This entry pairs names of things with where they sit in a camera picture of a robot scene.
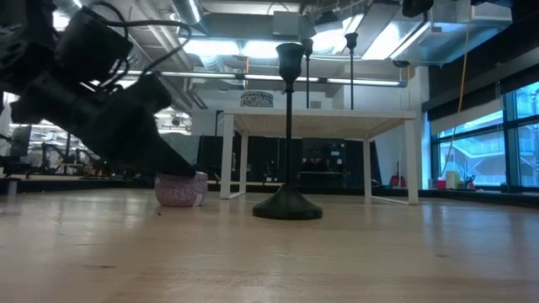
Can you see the large window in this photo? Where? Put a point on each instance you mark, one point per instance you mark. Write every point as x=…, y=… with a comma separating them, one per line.
x=476, y=155

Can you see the grey cover cloth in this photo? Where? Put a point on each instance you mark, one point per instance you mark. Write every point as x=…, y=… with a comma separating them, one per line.
x=187, y=147

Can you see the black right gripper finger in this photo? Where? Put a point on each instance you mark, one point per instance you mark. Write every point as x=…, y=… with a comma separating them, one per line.
x=417, y=7

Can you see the grey ceiling box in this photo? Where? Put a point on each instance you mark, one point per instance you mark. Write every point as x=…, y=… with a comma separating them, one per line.
x=285, y=23

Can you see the white table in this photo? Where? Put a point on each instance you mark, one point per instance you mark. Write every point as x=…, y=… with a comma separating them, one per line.
x=316, y=113

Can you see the pink patterned candle tin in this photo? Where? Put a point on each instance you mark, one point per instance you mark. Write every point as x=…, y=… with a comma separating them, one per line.
x=181, y=195

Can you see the black ceiling dome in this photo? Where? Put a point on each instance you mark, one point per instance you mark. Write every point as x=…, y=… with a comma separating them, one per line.
x=401, y=63

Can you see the small red container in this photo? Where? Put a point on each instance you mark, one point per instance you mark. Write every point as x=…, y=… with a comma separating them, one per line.
x=441, y=184

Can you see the overhead light bar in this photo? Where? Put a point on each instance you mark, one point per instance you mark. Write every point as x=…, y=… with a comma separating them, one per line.
x=261, y=77

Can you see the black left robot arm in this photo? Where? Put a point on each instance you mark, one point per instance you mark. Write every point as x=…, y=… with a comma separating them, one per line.
x=25, y=63

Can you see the white plastic container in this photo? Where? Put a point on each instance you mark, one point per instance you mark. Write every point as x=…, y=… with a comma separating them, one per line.
x=452, y=180

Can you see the dark desk monitor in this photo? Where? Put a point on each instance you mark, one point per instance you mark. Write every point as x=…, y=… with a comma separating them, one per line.
x=21, y=141

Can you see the short black candlestick holder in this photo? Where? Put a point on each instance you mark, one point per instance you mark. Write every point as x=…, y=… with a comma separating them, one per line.
x=288, y=206

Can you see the black partition panels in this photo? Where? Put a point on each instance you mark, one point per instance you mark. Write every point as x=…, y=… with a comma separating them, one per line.
x=261, y=160

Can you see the blue patterned candle tin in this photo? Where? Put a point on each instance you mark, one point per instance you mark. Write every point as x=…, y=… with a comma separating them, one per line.
x=257, y=99

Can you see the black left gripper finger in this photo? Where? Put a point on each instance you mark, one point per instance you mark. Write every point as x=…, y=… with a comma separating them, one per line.
x=151, y=160

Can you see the red floor object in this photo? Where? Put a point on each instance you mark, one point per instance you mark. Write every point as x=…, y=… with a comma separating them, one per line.
x=398, y=181

